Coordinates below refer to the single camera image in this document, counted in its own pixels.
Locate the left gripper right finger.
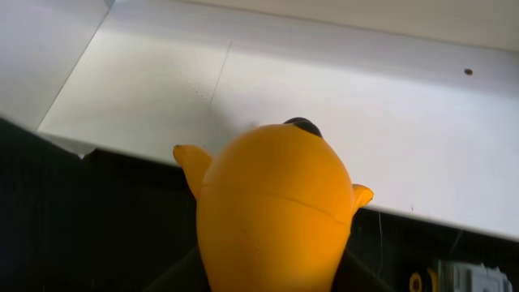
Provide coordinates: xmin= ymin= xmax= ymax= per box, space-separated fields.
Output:
xmin=329 ymin=247 xmax=398 ymax=292

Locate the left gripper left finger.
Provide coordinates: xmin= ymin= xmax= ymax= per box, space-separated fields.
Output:
xmin=141 ymin=244 xmax=212 ymax=292

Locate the grey and yellow toy truck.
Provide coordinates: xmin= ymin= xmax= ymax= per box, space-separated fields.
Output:
xmin=408 ymin=259 xmax=515 ymax=292

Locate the white shelf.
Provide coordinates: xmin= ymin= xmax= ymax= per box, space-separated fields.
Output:
xmin=0 ymin=0 xmax=519 ymax=243

